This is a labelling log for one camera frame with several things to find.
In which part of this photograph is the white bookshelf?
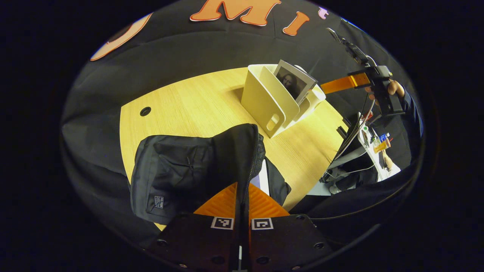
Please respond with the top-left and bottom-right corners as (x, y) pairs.
(240, 63), (326, 139)

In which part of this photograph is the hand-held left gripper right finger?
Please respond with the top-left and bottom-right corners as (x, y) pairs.
(248, 182), (334, 272)

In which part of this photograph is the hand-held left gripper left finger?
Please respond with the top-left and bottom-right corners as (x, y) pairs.
(149, 182), (241, 272)

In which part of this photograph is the black schoolbag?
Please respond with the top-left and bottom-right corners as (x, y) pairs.
(130, 124), (292, 225)

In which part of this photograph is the white office desk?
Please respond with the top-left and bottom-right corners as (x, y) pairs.
(357, 113), (401, 182)

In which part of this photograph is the portrait cover book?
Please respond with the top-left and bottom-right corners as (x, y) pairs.
(273, 59), (318, 105)

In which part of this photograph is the blue and white book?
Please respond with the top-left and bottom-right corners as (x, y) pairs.
(250, 161), (271, 197)

